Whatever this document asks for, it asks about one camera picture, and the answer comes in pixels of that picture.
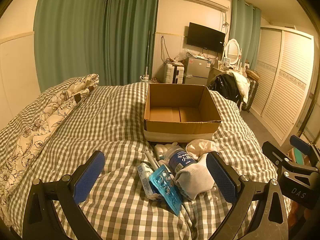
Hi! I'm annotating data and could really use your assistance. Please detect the brown cardboard box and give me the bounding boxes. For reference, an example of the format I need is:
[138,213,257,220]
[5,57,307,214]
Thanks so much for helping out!
[143,83,222,142]

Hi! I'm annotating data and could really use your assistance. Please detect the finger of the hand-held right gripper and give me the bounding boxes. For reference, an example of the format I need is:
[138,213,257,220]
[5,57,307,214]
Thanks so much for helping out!
[262,141,318,173]
[289,135,320,167]

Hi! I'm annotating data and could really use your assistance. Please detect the cream fabric bundle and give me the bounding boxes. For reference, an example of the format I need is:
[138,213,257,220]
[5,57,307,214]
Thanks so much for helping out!
[186,139,218,160]

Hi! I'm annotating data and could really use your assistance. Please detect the wide green curtain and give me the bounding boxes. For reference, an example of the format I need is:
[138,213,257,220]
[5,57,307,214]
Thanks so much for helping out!
[33,0,161,94]

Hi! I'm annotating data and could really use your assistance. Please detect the narrow green curtain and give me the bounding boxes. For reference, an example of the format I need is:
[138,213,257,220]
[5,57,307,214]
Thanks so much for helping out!
[229,0,262,70]

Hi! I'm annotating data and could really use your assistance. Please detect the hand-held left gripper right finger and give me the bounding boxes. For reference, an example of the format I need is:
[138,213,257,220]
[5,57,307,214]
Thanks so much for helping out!
[206,151,291,240]

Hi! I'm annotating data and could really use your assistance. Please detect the silver small fridge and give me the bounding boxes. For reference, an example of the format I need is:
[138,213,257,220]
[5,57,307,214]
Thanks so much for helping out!
[184,56,210,85]

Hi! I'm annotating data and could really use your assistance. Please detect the white padded jacket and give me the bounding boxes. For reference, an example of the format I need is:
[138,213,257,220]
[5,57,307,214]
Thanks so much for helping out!
[226,70,250,98]

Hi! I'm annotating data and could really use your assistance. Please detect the white suitcase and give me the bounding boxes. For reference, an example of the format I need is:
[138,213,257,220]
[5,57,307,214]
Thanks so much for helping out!
[164,62,185,84]

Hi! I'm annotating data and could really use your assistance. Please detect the wall cable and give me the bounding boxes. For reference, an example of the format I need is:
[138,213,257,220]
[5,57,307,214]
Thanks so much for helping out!
[160,36,170,63]

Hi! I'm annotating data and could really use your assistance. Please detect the green top wooden stool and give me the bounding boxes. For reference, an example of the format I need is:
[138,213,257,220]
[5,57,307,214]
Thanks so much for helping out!
[287,147,312,165]

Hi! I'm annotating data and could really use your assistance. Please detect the white sock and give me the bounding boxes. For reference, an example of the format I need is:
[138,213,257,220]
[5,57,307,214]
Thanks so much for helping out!
[174,160,215,201]

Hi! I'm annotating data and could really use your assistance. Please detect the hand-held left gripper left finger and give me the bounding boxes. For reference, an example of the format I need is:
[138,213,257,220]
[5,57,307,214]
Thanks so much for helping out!
[10,151,105,240]

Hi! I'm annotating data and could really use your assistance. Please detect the white plastic stick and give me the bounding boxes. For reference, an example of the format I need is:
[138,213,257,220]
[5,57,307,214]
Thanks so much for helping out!
[145,149,160,170]

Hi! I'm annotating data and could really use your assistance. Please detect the white and blue packet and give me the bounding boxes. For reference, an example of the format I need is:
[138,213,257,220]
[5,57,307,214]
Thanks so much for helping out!
[137,162,160,200]

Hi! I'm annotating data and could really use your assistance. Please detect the blue label plastic bottle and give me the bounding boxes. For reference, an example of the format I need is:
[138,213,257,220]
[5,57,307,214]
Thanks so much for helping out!
[165,146,198,175]

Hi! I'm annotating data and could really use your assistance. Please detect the wooden dressing table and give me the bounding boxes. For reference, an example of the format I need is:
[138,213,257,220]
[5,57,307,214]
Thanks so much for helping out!
[212,65,250,78]

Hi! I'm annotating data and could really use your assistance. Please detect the white mop pole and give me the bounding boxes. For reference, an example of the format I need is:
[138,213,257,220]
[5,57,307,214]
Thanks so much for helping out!
[144,31,152,80]

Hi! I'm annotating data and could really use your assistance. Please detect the white louvred wardrobe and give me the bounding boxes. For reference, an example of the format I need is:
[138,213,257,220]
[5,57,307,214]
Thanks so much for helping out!
[251,26,315,148]

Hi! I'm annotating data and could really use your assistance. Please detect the green checked blanket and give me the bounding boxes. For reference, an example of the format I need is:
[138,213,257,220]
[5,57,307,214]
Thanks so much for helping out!
[0,81,292,240]

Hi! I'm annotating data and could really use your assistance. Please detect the black wall television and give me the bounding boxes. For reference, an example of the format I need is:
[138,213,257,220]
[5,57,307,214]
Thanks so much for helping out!
[187,22,226,54]

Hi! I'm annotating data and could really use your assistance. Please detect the blue blister pack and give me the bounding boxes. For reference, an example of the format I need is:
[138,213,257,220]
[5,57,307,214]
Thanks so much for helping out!
[149,165,182,217]

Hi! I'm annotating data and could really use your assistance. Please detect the white oval mirror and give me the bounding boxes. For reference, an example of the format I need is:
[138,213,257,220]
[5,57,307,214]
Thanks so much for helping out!
[224,39,242,65]

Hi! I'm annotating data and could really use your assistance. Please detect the clear plastic bag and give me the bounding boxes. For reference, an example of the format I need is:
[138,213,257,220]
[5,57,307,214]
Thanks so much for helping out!
[176,51,193,64]

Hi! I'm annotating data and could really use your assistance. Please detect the dark suitcase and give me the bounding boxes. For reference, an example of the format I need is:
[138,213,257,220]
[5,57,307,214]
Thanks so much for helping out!
[241,79,259,112]

